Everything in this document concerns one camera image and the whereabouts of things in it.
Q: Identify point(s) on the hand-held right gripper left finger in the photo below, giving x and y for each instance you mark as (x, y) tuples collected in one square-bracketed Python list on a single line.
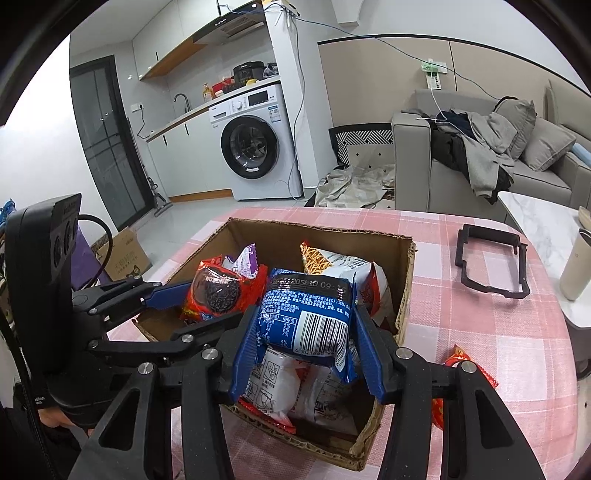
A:
[(244, 355)]

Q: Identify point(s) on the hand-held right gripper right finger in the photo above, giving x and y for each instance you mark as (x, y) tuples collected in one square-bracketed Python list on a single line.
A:
[(369, 350)]

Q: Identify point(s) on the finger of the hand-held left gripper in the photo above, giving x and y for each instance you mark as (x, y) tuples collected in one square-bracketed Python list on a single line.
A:
[(184, 339), (171, 295)]

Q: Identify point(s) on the white red-edged snack packet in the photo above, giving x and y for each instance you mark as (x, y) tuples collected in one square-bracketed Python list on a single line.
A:
[(277, 383)]

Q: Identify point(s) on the blue cookie packet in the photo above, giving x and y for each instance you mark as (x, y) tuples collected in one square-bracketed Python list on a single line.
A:
[(300, 314)]

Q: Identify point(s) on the brown cardboard box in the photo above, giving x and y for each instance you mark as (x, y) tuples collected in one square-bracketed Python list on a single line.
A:
[(323, 235)]

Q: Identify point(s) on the person's left forearm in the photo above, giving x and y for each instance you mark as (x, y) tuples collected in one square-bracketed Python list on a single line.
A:
[(27, 443)]

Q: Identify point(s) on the person's left hand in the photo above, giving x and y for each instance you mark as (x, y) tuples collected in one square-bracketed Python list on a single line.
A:
[(55, 417)]

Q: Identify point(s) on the purple bag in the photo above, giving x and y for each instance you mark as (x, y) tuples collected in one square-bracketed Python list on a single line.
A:
[(81, 261)]

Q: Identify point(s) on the small cardboard box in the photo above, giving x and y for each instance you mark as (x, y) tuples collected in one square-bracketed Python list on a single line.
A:
[(127, 258)]

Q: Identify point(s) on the purple and white snack packet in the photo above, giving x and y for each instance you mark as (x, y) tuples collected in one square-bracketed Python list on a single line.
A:
[(244, 261)]

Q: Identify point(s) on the red cookie packet pink cream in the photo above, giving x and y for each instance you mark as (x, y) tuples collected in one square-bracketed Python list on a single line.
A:
[(454, 354)]

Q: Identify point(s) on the orange patterned snack packet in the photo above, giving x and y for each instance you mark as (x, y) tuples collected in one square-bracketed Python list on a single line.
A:
[(323, 263)]

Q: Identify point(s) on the pink checked tablecloth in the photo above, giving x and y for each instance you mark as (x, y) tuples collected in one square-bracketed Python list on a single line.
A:
[(461, 314)]

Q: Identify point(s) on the white base cabinet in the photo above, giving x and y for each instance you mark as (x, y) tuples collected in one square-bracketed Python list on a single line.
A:
[(184, 157)]

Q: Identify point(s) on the white washing machine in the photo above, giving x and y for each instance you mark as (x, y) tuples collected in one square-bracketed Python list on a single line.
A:
[(258, 184)]

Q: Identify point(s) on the black glass door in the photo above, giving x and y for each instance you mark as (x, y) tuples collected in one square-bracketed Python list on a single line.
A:
[(106, 138)]

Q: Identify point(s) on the beige cloth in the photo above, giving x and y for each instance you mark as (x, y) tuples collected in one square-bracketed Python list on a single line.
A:
[(351, 184)]

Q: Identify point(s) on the grey sofa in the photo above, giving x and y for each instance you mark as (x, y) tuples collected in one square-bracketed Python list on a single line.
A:
[(411, 161)]

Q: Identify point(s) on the kitchen faucet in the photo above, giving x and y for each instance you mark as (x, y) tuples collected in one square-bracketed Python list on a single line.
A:
[(181, 96)]

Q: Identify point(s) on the yellow bottle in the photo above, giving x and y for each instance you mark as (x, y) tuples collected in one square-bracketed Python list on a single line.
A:
[(207, 94)]

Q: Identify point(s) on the black white patterned cushion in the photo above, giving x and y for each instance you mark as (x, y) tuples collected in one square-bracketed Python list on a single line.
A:
[(364, 138)]

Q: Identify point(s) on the red container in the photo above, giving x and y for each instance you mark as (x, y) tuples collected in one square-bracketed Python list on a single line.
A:
[(224, 86)]

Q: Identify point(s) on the black jacket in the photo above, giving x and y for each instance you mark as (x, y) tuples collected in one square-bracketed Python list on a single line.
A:
[(445, 147)]

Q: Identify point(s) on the white marble side table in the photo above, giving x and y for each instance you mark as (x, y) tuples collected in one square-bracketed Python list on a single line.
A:
[(540, 217)]

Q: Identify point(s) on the grey hoodie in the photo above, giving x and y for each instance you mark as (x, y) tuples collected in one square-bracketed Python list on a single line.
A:
[(480, 161)]

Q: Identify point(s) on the beige tumbler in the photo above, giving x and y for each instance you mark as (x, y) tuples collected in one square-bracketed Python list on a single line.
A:
[(575, 267)]

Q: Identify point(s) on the black rice cooker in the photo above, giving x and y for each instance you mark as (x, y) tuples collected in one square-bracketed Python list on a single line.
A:
[(247, 74)]

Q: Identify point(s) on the grey pillow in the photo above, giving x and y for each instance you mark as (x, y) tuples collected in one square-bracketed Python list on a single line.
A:
[(547, 145), (517, 120)]

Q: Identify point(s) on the range hood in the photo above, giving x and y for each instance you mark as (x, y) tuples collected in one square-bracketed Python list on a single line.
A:
[(235, 25)]

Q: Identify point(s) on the white power strip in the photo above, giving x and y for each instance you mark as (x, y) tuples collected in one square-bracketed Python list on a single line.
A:
[(434, 74)]

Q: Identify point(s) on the light blue blanket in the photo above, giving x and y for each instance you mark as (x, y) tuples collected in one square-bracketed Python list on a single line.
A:
[(581, 154)]

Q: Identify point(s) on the black plastic frame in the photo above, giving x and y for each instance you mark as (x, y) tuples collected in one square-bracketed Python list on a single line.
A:
[(491, 234)]

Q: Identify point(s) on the white wall cabinet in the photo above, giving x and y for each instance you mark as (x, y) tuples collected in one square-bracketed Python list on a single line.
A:
[(161, 46)]

